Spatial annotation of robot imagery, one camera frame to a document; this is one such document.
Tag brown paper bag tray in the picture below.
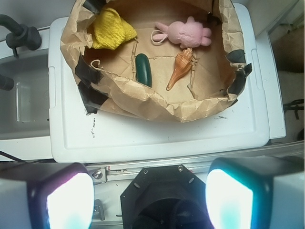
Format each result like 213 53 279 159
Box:
60 0 252 123

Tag metal corner bracket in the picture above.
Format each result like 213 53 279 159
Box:
92 199 105 221

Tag dark green oval object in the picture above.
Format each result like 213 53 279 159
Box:
135 53 152 87

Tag white sink basin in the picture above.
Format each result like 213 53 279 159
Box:
0 49 52 160

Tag black faucet fixture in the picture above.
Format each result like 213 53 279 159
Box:
0 14 42 58

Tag white plastic bin lid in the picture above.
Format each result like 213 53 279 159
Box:
49 3 270 163

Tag aluminium extrusion rail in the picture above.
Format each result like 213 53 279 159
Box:
86 140 305 184

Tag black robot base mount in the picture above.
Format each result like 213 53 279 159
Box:
120 165 212 229

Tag pink plush bunny toy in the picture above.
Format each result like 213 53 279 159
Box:
151 16 212 49

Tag yellow cloth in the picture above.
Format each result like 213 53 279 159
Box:
90 8 137 51

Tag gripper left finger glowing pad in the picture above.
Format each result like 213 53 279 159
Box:
27 163 94 229

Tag orange spiral seashell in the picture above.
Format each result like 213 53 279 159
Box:
166 48 193 91

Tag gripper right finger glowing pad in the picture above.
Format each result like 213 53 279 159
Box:
205 156 273 229

